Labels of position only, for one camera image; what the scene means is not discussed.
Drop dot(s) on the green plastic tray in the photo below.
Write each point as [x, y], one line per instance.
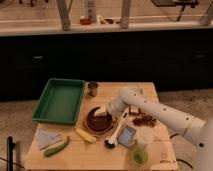
[60, 102]

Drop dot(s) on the small white box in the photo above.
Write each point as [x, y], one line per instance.
[133, 110]

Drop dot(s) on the bunch of dark grapes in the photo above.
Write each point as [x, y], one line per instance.
[144, 120]

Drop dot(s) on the white bottle on shelf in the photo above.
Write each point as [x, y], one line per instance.
[90, 7]

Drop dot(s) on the light blue folded cloth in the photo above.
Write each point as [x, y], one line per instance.
[46, 138]

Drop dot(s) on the black floor stand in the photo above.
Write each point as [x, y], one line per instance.
[10, 147]

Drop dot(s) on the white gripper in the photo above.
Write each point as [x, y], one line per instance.
[101, 111]

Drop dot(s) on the orange bowl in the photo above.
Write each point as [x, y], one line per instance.
[97, 132]

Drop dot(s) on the black and white spatula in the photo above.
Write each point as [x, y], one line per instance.
[112, 140]

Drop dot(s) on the small metal cup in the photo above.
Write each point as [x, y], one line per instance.
[93, 88]

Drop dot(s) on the green cucumber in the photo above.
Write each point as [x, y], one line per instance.
[54, 150]

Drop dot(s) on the blue sponge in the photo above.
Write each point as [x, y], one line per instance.
[126, 136]

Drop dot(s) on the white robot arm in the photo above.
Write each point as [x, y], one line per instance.
[197, 131]

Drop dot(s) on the red bowl on shelf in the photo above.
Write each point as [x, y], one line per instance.
[84, 21]

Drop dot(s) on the dark brown bowl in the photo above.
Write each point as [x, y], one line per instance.
[98, 123]

